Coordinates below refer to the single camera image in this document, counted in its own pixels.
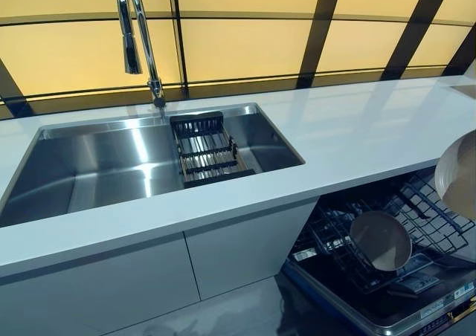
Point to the deep beige plate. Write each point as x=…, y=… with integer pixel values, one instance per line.
x=381, y=239

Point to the dishwasher door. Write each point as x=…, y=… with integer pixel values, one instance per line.
x=334, y=299

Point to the shallow beige plate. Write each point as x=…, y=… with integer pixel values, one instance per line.
x=457, y=176

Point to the black slatted sink rack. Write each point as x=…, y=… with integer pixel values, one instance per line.
x=208, y=150

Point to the narrow white cabinet door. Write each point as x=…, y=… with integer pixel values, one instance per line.
x=245, y=250

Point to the stainless steel sink basin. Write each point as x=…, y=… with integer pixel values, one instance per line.
x=104, y=168

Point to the chrome pull-down faucet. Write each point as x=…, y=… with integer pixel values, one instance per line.
x=143, y=24

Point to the wide white cabinet door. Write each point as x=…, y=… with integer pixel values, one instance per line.
x=93, y=287

